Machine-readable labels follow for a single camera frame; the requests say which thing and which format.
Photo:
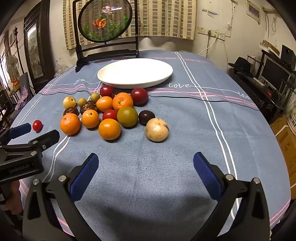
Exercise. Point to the orange mandarin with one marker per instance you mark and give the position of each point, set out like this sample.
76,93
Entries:
122,101
70,124

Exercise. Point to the cardboard box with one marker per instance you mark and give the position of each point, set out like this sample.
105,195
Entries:
284,143

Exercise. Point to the small yellow-green fruit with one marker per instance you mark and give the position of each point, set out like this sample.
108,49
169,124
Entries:
81,101
94,96

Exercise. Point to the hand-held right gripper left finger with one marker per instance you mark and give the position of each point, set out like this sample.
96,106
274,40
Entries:
84,177

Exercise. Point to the black hat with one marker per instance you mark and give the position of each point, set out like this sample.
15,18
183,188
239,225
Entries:
241,64

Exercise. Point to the white oval plate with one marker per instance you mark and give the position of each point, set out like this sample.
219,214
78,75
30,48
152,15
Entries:
135,73

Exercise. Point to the dark purple round fruit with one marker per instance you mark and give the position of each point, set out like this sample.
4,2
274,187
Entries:
146,117

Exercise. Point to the dark framed painting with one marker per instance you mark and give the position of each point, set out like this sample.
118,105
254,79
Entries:
34,53

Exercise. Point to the purple cloth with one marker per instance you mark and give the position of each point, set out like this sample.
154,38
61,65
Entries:
24,95

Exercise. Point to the computer monitor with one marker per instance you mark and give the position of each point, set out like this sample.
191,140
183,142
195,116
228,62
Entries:
275,71

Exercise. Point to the checked beige curtain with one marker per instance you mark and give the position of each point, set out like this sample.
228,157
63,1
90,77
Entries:
161,18

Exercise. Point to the blue plaid tablecloth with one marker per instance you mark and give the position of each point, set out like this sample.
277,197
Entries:
150,166

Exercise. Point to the black speaker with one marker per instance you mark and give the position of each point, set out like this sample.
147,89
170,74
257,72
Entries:
288,54

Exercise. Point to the black low cabinet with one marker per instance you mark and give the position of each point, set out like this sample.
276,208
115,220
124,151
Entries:
254,92

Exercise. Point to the standing fan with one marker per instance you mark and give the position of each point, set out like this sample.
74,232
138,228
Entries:
10,64

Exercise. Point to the small red cherry tomato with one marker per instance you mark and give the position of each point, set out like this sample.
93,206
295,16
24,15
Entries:
37,125

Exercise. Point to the smooth orange round fruit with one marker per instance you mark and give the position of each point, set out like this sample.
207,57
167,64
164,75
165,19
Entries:
104,103
90,118

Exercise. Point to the single white wall socket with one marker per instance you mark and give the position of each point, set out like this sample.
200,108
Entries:
202,30

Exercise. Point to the large orange tomato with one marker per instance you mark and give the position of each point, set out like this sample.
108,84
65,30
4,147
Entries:
109,129

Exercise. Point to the paper note on wall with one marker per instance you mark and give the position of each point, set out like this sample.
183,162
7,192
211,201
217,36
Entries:
209,12

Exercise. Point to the white bucket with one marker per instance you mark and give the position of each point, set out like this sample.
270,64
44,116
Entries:
292,122

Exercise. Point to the wrinkled brown passion fruit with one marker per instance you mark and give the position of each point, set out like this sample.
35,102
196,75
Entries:
70,111

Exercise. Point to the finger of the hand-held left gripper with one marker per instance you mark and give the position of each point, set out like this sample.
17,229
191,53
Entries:
20,129
46,139

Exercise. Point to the row of white wall sockets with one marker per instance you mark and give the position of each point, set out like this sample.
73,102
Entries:
216,34

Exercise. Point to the dark red plum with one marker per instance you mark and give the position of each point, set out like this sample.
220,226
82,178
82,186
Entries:
139,96
106,90

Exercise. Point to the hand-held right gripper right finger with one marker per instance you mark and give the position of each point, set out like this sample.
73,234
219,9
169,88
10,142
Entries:
208,178

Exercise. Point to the round goldfish screen black stand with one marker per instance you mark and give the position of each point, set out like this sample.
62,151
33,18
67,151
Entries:
104,23

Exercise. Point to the dark purple mangosteen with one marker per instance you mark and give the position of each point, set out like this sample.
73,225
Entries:
88,106

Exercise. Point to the clear plastic bags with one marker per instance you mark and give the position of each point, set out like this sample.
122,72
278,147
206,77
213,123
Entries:
60,67

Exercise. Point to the pale yellow round fruit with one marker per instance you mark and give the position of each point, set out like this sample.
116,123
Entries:
69,102

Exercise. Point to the yellow-green tomato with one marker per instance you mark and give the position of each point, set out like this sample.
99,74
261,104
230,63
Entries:
127,116

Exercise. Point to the large pale passion fruit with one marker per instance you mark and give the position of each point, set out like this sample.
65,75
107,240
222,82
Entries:
157,129

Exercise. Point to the person's left hand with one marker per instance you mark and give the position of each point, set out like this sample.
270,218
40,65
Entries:
14,194

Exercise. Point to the framed wall picture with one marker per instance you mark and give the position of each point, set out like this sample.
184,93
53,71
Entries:
253,10

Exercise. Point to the small dark fruit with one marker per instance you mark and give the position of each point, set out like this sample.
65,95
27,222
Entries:
115,94

